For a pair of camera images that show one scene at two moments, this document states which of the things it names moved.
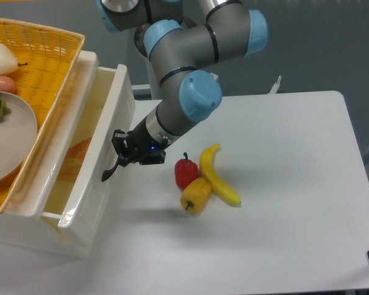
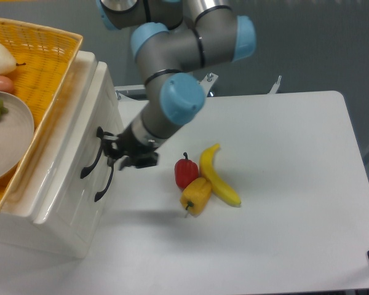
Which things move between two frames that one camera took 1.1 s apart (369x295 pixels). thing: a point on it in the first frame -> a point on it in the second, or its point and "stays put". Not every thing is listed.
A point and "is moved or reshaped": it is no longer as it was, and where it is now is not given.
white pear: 0,60 stays put
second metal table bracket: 275,86 stays put
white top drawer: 96,214 is moved or reshaped
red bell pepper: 186,171 stays put
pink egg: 1,83 stays put
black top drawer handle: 107,173 -> 100,133
